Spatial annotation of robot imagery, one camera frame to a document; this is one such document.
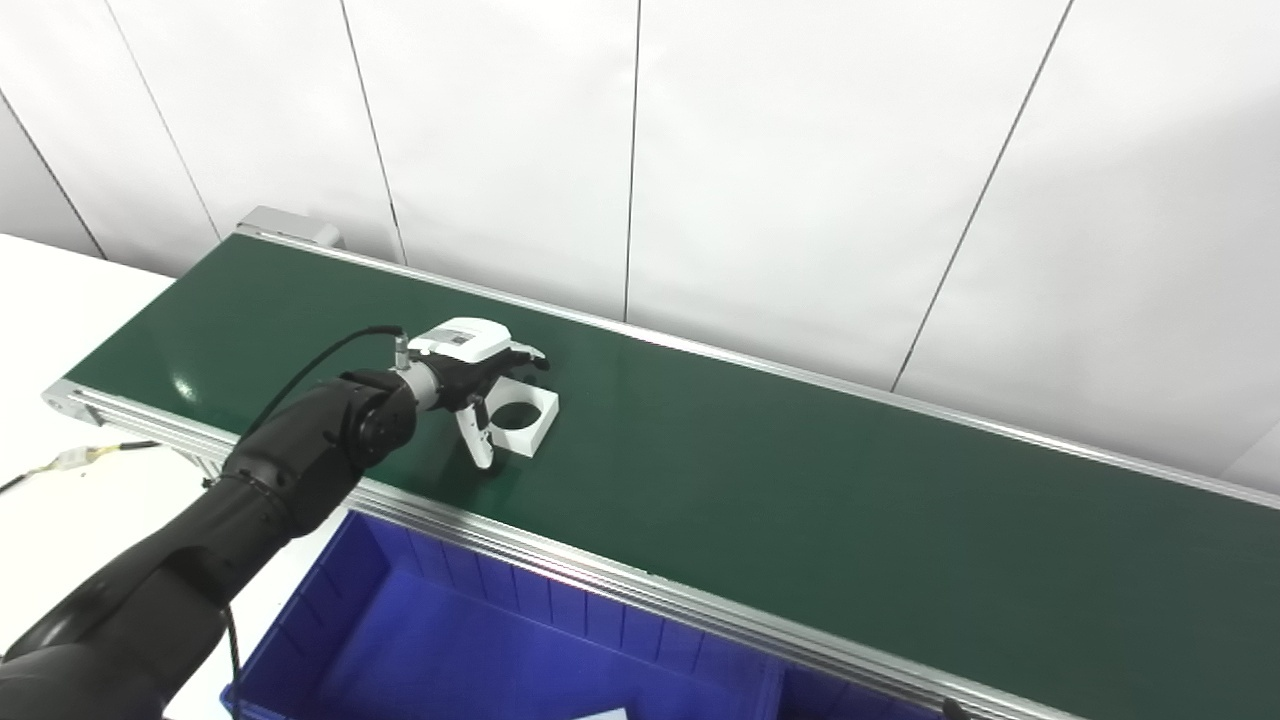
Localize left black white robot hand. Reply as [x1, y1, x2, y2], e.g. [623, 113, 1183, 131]
[405, 318, 550, 471]

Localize grey conveyor motor box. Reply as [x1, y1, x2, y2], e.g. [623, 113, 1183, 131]
[237, 206, 347, 251]

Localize blue plastic bin white parts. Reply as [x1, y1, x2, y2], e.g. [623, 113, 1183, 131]
[222, 510, 951, 720]

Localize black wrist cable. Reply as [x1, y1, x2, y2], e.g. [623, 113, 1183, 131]
[222, 325, 409, 706]

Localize green conveyor belt aluminium frame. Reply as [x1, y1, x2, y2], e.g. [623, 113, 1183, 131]
[42, 225, 1280, 720]

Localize thin cable with yellow connector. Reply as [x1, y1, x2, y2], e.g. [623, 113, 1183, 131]
[0, 440, 161, 496]

